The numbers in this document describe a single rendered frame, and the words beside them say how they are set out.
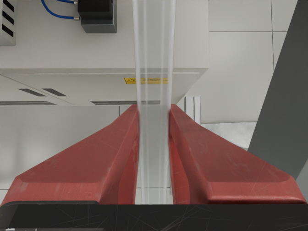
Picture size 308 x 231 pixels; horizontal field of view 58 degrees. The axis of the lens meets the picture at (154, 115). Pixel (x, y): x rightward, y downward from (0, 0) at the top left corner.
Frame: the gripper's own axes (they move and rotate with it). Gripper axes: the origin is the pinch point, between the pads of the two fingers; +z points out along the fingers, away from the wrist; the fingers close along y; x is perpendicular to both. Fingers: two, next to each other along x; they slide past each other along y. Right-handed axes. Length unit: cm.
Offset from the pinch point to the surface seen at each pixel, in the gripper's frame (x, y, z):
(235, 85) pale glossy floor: 46, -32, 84
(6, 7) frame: 3.5, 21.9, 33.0
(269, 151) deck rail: 5.1, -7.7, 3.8
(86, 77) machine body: 16.1, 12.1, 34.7
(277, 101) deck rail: 1.7, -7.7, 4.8
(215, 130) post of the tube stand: 59, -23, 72
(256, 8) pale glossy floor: 22, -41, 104
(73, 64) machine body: 11.7, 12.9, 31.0
